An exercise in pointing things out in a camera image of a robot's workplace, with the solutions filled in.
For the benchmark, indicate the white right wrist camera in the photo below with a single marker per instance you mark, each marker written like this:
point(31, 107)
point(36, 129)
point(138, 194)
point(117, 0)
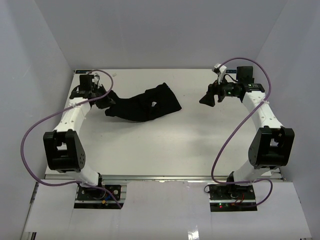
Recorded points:
point(220, 70)

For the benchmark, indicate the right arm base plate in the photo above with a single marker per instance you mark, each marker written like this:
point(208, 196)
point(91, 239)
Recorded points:
point(231, 198)

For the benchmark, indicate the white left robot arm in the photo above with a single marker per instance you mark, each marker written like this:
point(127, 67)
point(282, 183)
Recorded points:
point(63, 148)

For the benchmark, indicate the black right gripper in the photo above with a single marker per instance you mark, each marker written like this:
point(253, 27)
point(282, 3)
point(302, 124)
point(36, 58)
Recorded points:
point(215, 91)

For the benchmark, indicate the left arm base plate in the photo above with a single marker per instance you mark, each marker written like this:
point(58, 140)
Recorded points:
point(91, 198)

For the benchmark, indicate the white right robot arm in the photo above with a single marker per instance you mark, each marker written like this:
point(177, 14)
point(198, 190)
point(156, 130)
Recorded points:
point(272, 144)

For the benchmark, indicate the black table label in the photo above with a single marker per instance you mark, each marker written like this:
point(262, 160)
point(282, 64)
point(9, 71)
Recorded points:
point(82, 71)
point(231, 71)

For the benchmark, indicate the right black table label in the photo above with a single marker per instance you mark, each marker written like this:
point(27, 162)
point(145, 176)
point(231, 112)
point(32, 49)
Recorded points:
point(231, 71)

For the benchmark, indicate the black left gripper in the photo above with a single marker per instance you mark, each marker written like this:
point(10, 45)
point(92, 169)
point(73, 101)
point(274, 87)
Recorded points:
point(100, 98)

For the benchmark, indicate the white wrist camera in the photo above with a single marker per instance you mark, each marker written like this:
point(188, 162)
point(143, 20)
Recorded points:
point(96, 80)
point(220, 70)

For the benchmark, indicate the left black table label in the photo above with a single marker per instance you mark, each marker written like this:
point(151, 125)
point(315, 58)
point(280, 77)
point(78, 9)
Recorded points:
point(82, 71)

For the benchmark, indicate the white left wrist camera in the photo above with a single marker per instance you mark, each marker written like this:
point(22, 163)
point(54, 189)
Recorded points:
point(96, 80)

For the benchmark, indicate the black t-shirt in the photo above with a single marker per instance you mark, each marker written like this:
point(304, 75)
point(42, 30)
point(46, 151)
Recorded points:
point(150, 105)

